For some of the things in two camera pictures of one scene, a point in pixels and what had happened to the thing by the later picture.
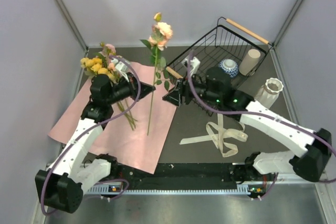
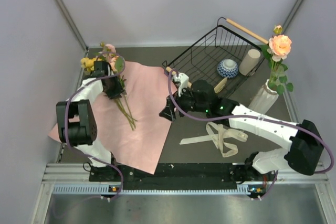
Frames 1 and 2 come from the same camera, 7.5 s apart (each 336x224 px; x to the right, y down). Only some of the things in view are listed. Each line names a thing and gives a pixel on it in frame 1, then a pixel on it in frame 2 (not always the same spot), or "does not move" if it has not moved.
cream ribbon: x=219 y=134 does not move
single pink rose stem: x=160 y=32 -> x=279 y=46
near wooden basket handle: x=174 y=73 does not move
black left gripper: x=132 y=82 -> x=118 y=89
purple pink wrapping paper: x=136 y=135 does not move
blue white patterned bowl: x=229 y=66 does not move
